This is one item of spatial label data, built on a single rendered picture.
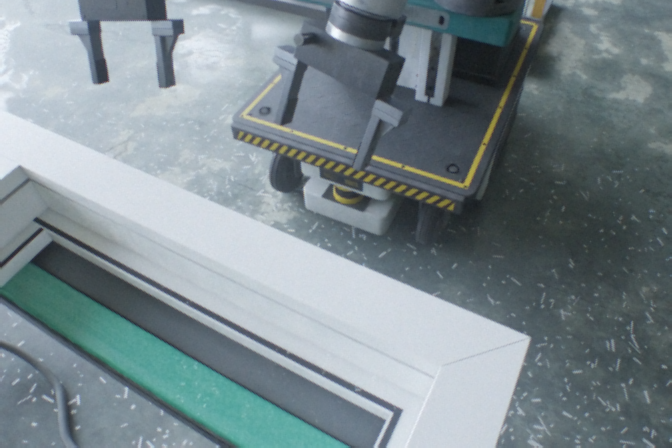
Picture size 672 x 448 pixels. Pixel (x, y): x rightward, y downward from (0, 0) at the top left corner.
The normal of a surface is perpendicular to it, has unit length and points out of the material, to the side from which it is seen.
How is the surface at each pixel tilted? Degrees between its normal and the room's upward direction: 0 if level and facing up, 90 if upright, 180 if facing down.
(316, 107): 0
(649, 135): 0
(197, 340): 0
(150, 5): 83
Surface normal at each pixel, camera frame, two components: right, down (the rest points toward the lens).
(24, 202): 0.88, 0.34
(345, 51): -0.51, 0.31
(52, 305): -0.03, -0.67
